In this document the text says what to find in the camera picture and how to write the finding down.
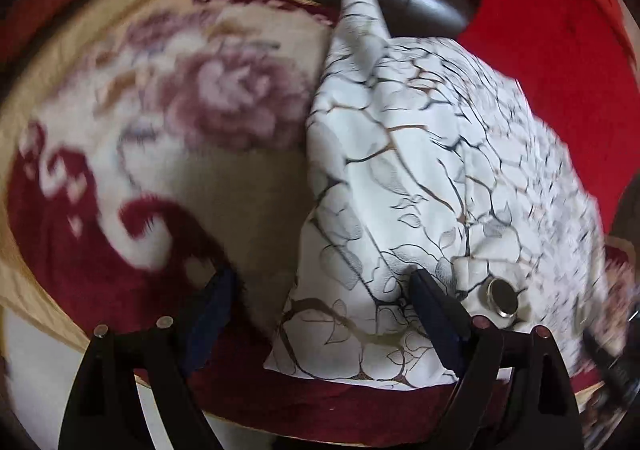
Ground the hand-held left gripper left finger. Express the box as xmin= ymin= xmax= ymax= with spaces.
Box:
xmin=59 ymin=269 xmax=237 ymax=450

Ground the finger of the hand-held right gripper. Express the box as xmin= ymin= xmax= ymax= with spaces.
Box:
xmin=582 ymin=327 xmax=635 ymax=396

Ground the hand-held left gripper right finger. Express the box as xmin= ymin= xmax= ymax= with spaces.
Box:
xmin=410 ymin=268 xmax=585 ymax=450

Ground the white leaf-pattern pillow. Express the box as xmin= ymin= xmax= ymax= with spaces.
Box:
xmin=263 ymin=0 xmax=613 ymax=390

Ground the floral maroon sofa mat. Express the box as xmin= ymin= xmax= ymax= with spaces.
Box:
xmin=0 ymin=0 xmax=606 ymax=447

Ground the red cushion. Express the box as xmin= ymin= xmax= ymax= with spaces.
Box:
xmin=457 ymin=0 xmax=638 ymax=233

